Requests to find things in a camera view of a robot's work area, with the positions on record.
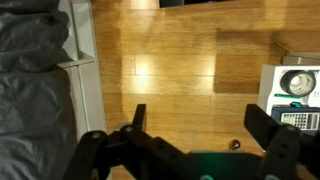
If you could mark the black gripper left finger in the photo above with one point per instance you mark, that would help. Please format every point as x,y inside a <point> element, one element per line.
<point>100,156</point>

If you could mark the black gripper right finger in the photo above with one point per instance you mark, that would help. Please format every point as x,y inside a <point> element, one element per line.
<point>283,153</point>

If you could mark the calculator in blue case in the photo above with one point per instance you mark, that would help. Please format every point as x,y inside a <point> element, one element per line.
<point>300,120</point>

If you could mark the grey duct tape roll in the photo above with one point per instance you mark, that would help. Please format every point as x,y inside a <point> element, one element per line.
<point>285,83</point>

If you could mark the thin wooden stick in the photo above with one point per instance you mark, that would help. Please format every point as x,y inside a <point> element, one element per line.
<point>282,48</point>

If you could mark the green pen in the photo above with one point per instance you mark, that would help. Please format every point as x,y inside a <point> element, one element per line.
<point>283,95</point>

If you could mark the white drawer with clutter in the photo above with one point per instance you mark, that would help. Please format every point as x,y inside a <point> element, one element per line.
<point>266,83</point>

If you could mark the white furniture frame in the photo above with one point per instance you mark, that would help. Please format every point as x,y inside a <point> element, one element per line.
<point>90,93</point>

